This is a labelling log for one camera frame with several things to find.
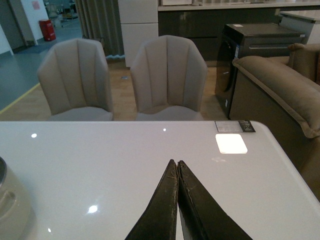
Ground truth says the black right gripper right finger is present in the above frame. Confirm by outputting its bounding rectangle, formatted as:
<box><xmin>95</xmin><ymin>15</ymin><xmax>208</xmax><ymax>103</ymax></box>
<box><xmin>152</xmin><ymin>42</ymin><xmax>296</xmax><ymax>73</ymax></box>
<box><xmin>177</xmin><ymin>160</ymin><xmax>251</xmax><ymax>240</ymax></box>

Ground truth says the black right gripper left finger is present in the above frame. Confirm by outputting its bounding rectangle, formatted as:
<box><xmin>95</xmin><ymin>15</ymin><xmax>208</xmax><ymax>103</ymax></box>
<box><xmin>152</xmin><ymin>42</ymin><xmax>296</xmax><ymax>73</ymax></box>
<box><xmin>126</xmin><ymin>159</ymin><xmax>178</xmax><ymax>240</ymax></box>

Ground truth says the beige left dining chair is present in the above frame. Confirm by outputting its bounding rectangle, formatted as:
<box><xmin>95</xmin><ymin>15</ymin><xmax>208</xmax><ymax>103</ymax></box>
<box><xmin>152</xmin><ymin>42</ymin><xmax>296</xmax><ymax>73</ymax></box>
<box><xmin>37</xmin><ymin>38</ymin><xmax>114</xmax><ymax>121</ymax></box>

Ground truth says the beige electric cooking pot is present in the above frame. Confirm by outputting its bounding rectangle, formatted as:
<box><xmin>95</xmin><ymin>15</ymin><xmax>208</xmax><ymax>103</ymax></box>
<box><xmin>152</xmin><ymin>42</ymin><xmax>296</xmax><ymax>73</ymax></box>
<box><xmin>0</xmin><ymin>158</ymin><xmax>31</xmax><ymax>240</ymax></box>

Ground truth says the black table label sticker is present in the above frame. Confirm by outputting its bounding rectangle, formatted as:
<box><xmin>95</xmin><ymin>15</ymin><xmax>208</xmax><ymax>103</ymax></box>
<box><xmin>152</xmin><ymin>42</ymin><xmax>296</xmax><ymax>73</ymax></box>
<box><xmin>215</xmin><ymin>120</ymin><xmax>256</xmax><ymax>133</ymax></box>

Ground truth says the beige right dining chair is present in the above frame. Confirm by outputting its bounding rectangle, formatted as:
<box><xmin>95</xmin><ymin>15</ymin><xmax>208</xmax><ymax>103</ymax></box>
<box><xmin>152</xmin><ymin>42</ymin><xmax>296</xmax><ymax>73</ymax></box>
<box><xmin>130</xmin><ymin>35</ymin><xmax>208</xmax><ymax>121</ymax></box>

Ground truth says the black washing machine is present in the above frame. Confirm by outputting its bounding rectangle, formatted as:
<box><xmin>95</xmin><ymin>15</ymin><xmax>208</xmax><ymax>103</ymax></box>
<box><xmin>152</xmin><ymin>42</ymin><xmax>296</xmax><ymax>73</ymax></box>
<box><xmin>214</xmin><ymin>22</ymin><xmax>306</xmax><ymax>120</ymax></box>

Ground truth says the beige dining chair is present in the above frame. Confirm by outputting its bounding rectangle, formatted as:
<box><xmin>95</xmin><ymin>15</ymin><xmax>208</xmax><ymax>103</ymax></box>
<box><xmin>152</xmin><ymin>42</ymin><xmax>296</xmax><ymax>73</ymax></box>
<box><xmin>37</xmin><ymin>38</ymin><xmax>114</xmax><ymax>121</ymax></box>
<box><xmin>130</xmin><ymin>35</ymin><xmax>208</xmax><ymax>121</ymax></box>

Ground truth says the white pillar cabinet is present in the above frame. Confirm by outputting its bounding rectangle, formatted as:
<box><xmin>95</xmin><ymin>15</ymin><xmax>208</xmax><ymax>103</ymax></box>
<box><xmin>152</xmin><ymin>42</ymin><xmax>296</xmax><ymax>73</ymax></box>
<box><xmin>118</xmin><ymin>0</ymin><xmax>159</xmax><ymax>67</ymax></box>

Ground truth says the dark kitchen counter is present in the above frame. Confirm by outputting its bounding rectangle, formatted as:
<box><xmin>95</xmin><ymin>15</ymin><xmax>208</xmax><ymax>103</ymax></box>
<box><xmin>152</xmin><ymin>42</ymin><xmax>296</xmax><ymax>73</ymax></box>
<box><xmin>158</xmin><ymin>0</ymin><xmax>320</xmax><ymax>64</ymax></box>

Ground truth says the red fire extinguisher box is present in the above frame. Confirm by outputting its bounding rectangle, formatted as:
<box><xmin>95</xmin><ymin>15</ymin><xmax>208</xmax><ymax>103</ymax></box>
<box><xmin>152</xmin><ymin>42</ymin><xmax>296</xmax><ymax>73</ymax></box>
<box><xmin>39</xmin><ymin>19</ymin><xmax>56</xmax><ymax>42</ymax></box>

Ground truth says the brown sofa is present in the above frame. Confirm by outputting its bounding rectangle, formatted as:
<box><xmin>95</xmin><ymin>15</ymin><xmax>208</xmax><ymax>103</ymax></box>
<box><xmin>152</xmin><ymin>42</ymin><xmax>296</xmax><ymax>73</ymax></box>
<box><xmin>229</xmin><ymin>43</ymin><xmax>320</xmax><ymax>197</ymax></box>

